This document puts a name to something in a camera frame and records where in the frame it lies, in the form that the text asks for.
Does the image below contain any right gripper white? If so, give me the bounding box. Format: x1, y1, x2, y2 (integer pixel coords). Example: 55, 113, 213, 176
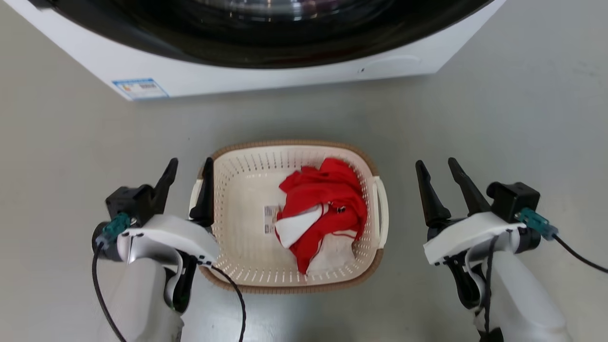
415, 157, 529, 266

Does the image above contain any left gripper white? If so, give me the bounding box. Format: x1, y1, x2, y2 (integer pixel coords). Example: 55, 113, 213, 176
116, 157, 220, 267

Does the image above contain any cream plastic laundry basket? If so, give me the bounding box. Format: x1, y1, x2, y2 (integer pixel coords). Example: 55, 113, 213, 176
189, 139, 390, 294

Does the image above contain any white cloth in basket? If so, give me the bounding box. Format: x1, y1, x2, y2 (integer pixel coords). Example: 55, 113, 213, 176
306, 230, 358, 276

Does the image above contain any barcode label sticker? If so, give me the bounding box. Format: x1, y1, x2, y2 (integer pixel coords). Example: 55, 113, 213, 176
264, 205, 281, 235

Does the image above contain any blue energy label sticker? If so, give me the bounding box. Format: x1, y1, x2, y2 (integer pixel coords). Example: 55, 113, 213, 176
112, 78, 170, 100

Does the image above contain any red and white garment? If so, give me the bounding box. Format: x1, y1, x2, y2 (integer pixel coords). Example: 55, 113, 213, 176
275, 157, 368, 275

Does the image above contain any white front-load washing machine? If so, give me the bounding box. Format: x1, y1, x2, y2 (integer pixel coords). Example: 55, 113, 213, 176
0, 0, 507, 102

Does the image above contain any black glass washer door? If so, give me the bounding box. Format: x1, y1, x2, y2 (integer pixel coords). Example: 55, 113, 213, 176
28, 0, 495, 70

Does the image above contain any teal left cable connector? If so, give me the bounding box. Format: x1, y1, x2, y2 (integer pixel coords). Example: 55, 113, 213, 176
96, 212, 132, 248

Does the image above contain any teal cable connector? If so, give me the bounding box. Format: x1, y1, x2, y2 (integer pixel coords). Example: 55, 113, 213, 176
96, 212, 132, 248
515, 207, 559, 241

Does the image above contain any teal right cable connector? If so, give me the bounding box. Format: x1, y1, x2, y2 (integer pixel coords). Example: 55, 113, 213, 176
515, 207, 559, 241

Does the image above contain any thin black cable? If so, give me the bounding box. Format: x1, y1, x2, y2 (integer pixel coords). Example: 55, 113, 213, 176
552, 234, 608, 275
209, 265, 247, 342
91, 242, 128, 342

